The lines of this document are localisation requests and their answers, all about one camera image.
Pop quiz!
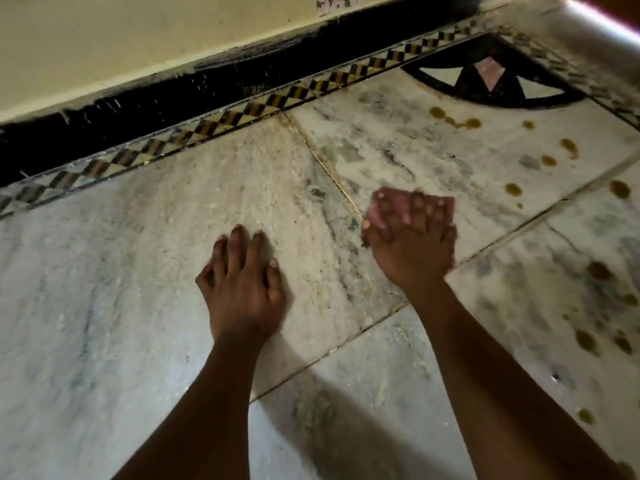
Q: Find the person's right hand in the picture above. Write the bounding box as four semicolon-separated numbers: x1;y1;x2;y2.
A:
361;191;458;294

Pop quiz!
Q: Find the person's left hand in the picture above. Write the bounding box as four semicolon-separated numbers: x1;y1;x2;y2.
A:
195;224;287;345

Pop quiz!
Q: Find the pink cleaning cloth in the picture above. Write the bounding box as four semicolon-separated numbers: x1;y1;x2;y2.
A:
366;187;457;235

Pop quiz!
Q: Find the person's left forearm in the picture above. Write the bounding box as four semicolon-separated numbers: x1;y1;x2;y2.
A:
111;331;282;480

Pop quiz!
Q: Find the person's right forearm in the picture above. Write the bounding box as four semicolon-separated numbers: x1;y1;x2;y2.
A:
400;276;630;480

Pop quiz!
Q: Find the shiny silver metal cylinder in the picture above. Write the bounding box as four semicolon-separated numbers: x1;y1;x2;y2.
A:
495;0;640;103

